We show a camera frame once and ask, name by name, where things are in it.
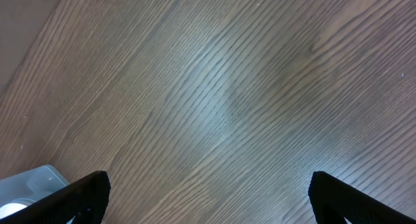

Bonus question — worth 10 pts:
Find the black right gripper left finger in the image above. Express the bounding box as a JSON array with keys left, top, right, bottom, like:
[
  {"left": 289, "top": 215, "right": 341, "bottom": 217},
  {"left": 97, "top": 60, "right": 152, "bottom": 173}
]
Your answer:
[{"left": 1, "top": 171, "right": 111, "bottom": 224}]

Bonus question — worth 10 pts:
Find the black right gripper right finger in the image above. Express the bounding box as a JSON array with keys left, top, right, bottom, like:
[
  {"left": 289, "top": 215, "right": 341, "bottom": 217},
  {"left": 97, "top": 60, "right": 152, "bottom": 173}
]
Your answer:
[{"left": 308, "top": 171, "right": 415, "bottom": 224}]

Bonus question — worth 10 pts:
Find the clear plastic storage bin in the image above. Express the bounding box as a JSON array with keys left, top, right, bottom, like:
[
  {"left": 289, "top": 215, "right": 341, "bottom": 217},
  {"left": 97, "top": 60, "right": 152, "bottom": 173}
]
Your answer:
[{"left": 1, "top": 164, "right": 70, "bottom": 207}]

